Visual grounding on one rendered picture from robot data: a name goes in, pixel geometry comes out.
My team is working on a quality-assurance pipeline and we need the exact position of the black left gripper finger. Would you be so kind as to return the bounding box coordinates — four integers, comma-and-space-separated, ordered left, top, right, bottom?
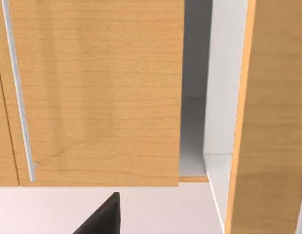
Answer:
72, 192, 122, 234

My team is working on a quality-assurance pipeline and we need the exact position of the open wooden cupboard door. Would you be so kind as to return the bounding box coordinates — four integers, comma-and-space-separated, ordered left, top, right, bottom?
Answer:
206, 0, 302, 234

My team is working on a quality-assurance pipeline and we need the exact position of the long metal door handle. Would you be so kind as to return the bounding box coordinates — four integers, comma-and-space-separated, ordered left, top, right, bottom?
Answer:
0, 0, 38, 182

